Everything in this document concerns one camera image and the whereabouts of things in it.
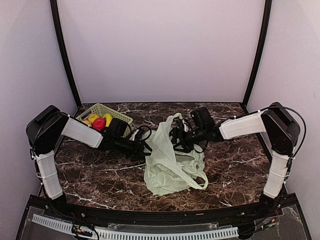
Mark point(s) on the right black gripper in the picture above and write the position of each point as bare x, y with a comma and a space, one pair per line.
176, 131

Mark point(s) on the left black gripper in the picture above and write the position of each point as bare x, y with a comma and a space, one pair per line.
138, 151

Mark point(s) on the light green plastic bag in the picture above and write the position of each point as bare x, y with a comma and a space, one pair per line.
168, 171

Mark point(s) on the yellow toy banana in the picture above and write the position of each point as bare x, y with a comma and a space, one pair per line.
108, 118

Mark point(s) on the red toy apple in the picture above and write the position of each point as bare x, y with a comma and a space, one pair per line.
99, 124

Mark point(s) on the orange toy peach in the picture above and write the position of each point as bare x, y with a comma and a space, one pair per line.
87, 122

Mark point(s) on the red toy fruit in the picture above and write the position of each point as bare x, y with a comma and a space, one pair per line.
92, 118

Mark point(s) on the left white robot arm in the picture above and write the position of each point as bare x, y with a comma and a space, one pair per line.
45, 130

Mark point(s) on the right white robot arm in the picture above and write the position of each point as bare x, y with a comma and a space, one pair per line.
275, 120

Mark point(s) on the light green perforated basket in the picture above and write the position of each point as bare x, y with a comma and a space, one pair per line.
101, 110

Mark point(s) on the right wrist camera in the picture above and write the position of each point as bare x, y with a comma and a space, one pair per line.
201, 118

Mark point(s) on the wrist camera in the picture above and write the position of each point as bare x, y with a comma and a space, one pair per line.
201, 118
121, 128

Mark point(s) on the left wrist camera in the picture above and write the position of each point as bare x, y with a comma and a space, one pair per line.
121, 128

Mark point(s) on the black front table rail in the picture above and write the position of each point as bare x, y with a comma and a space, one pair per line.
238, 216

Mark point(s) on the white slotted cable duct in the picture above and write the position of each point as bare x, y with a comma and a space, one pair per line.
208, 231

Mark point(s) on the right black frame post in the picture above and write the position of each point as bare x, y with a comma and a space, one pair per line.
259, 52

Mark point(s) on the black frame post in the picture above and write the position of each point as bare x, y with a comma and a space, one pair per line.
63, 52
259, 52

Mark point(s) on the left black frame post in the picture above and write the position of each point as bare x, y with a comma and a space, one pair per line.
63, 52

